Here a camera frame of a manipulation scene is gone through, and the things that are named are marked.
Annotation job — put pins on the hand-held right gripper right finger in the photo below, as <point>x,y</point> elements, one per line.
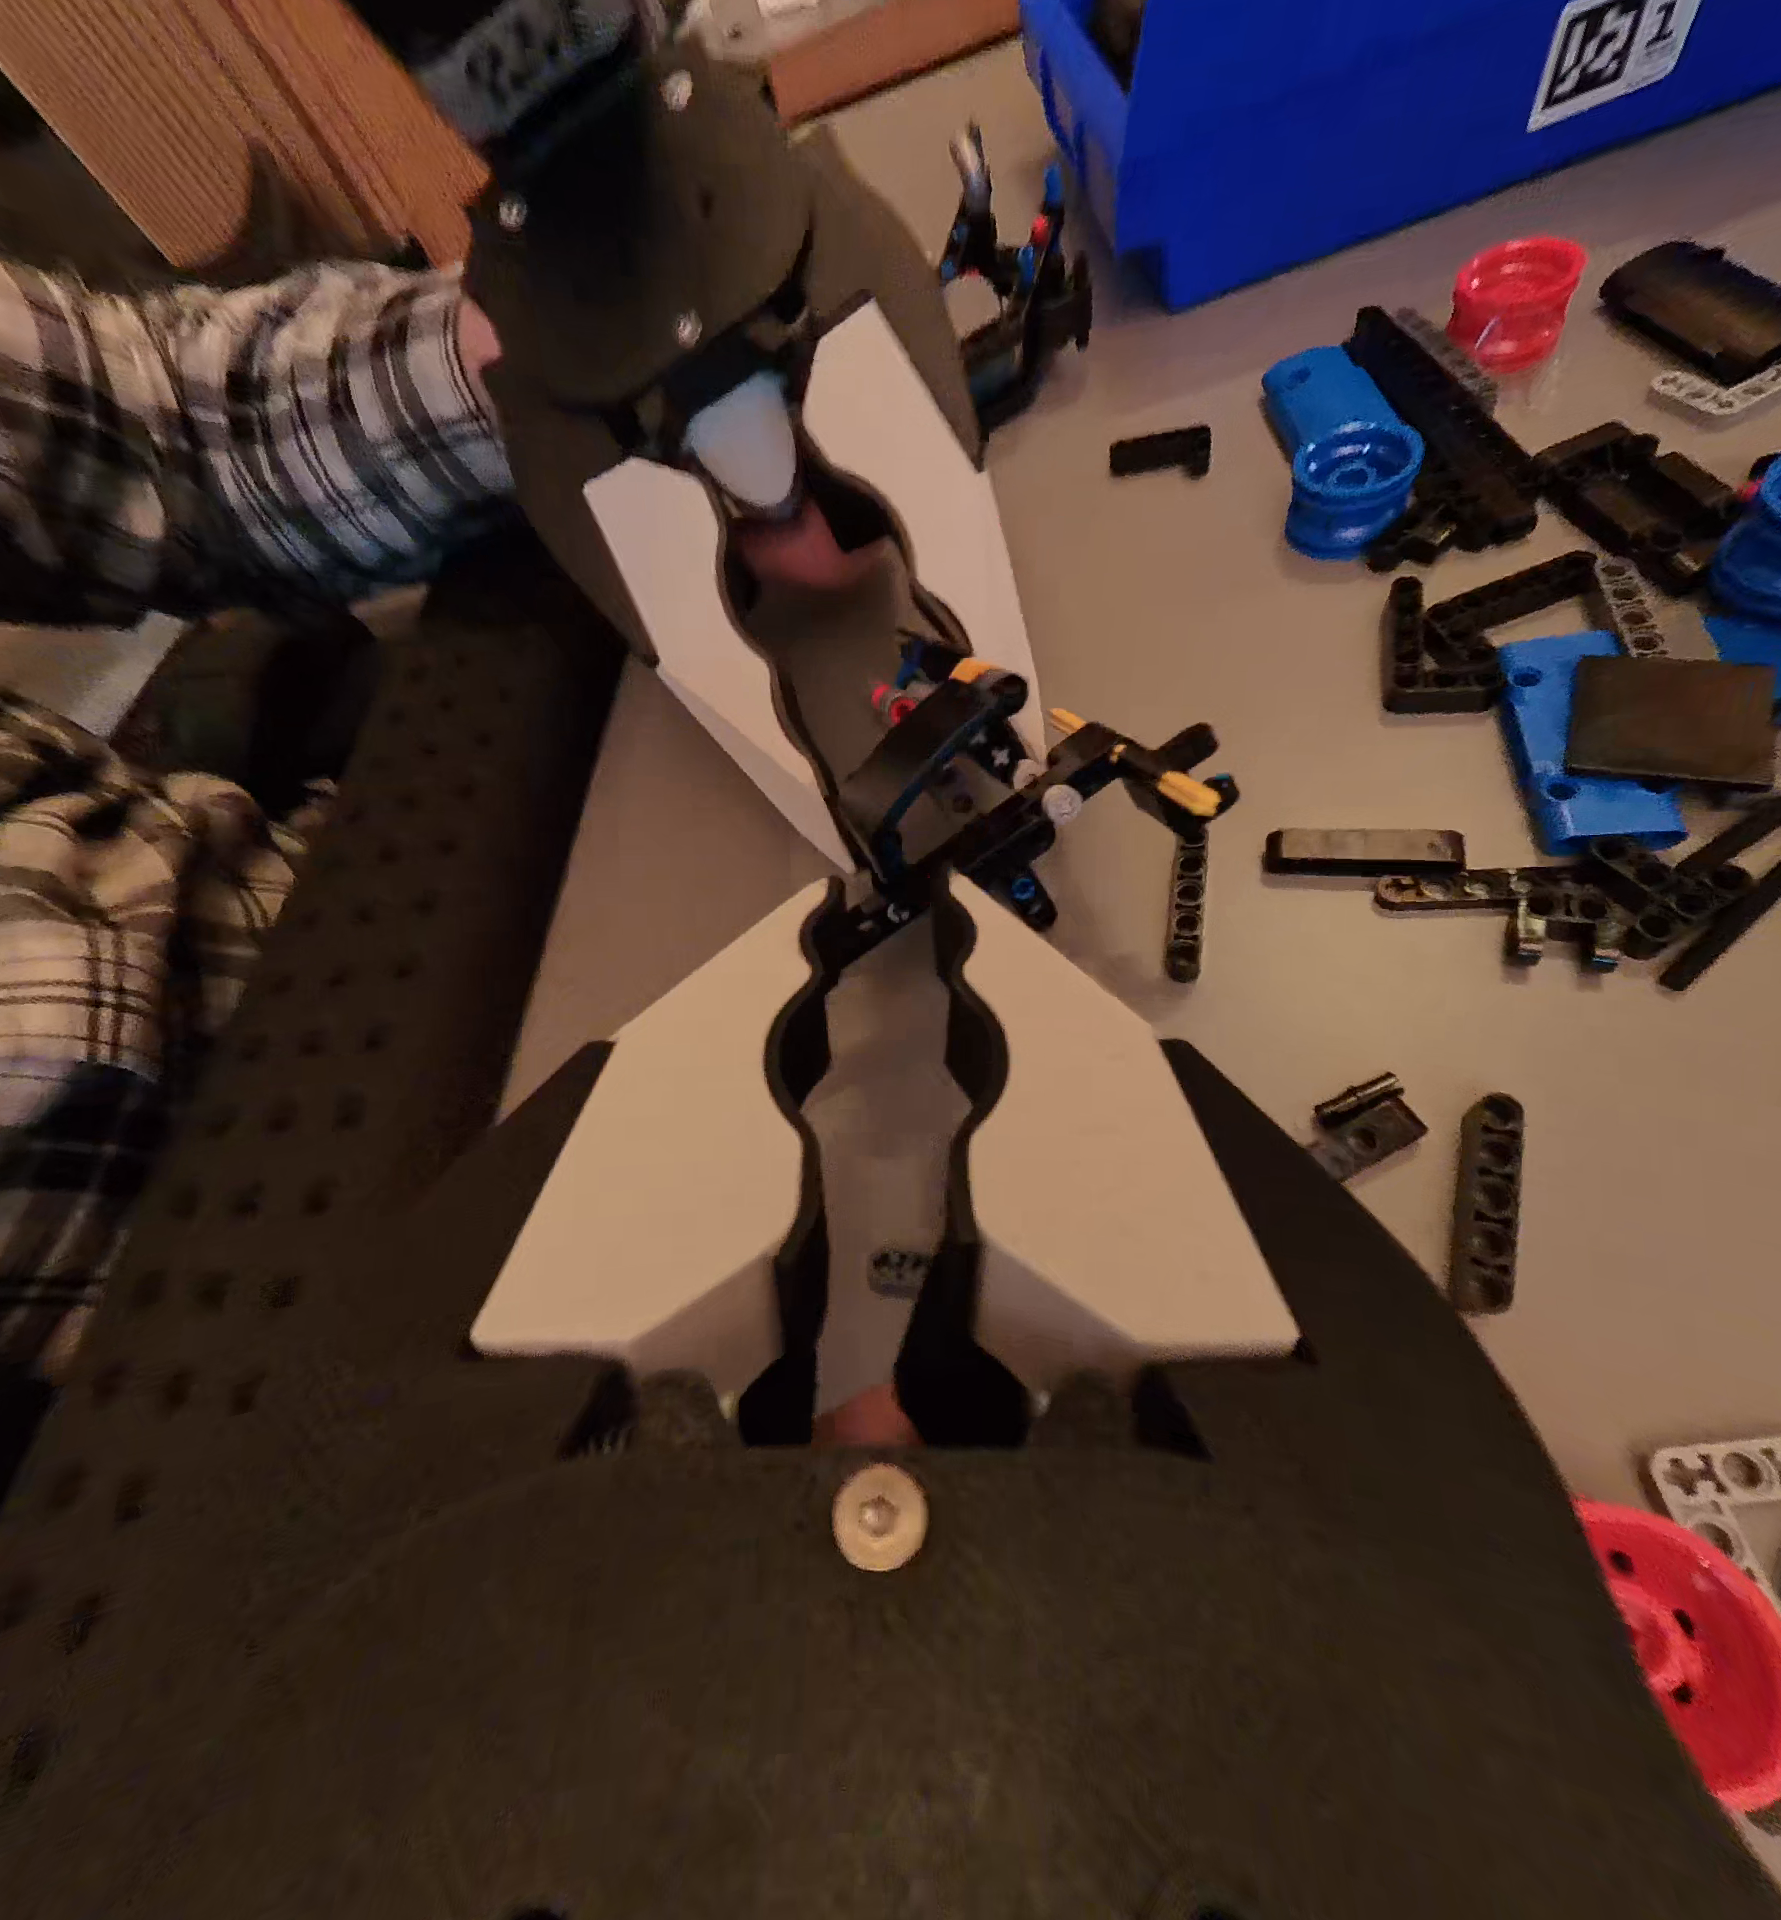
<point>1130,1200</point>

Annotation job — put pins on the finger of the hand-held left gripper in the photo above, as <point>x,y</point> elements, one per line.
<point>679,599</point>
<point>919,436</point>

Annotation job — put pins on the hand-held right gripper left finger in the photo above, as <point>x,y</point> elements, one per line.
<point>650,1200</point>

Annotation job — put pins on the black and orange brick assembly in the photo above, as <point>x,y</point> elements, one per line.
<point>978,795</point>

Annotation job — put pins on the blue plastic bin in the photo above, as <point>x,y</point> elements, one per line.
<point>1354,150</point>

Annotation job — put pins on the person's left forearm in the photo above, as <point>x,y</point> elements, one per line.
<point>230,436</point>

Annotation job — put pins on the grey desk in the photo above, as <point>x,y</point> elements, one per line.
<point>1280,676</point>

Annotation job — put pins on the person's left hand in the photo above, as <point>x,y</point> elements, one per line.
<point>800,553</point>

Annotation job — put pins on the grey and black brick assembly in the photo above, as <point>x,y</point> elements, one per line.
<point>1024,331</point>

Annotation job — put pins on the small black L beam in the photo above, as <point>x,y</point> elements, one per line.
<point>1153,449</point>

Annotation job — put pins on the black plate with pins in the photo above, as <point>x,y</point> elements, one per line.
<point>1376,1133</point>

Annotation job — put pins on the brown wooden board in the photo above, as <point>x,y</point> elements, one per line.
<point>905,60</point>

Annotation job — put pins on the black perforated mat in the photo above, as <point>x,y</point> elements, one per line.
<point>303,1051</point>

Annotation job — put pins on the long blue curved panel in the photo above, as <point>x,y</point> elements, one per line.
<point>1317,399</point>

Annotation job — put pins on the black flat liftarm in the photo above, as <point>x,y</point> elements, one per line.
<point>1362,851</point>

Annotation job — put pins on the wooden pillar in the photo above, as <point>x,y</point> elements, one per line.
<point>153,105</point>

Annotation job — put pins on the long black beam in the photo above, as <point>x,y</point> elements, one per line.
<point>1444,422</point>

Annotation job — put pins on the black beam with connectors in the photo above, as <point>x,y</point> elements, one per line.
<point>1611,893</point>

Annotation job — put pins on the red toy wheel rim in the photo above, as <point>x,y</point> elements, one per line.
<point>1517,300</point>
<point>1700,1650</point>

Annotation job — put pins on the blue panel with holes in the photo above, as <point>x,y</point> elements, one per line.
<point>1543,736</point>

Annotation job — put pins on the light grey L connector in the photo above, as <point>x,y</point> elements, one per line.
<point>1692,1477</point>

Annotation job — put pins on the person's plaid shirt torso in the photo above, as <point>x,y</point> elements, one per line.
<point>81,930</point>

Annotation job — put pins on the long black axle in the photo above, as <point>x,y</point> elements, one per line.
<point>1775,811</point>
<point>1760,916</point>

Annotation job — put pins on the black square tile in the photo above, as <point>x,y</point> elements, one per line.
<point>1671,720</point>

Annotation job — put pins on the small light grey beam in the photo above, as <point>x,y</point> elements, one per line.
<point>1721,390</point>

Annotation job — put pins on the black rounded panel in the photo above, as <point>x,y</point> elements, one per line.
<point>1716,309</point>

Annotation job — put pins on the black angular beam frame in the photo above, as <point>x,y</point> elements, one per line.
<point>1407,644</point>

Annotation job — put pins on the black rectangular frame piece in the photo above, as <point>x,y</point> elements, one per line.
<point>1626,489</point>

